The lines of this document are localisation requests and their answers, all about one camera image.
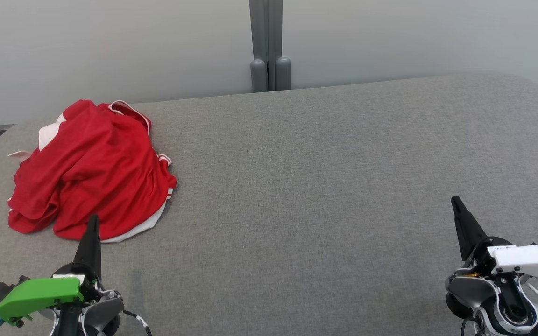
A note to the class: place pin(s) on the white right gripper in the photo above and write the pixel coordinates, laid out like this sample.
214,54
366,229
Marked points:
526,259

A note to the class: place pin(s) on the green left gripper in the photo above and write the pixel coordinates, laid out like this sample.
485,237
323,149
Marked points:
40,294

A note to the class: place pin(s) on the red shirt with white sleeves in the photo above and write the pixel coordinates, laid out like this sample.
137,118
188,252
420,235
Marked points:
91,135

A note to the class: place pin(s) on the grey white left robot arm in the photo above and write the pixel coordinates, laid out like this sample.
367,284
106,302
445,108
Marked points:
105,310

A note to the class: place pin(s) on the grey cylindrical post foot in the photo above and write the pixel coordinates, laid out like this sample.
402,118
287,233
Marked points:
258,74
283,72

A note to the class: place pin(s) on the grey partition post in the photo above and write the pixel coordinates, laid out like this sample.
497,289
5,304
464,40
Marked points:
265,28

